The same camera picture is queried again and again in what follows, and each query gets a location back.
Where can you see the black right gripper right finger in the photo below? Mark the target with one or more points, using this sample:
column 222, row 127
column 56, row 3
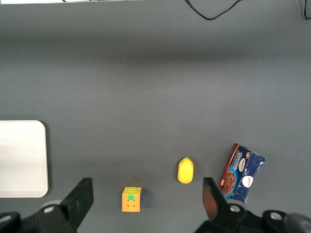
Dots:
column 213, row 206

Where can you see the pale pink plastic tray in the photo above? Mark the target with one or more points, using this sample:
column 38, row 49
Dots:
column 22, row 157

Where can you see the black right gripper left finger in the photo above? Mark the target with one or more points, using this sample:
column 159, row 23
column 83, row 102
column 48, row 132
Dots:
column 73, row 206

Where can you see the orange green puzzle cube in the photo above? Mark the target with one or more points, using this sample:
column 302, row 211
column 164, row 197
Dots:
column 131, row 200

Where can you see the blue chocolate cookie box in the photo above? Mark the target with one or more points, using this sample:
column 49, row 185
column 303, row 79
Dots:
column 243, row 172

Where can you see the yellow lemon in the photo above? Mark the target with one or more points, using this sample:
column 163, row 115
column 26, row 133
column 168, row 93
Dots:
column 185, row 171

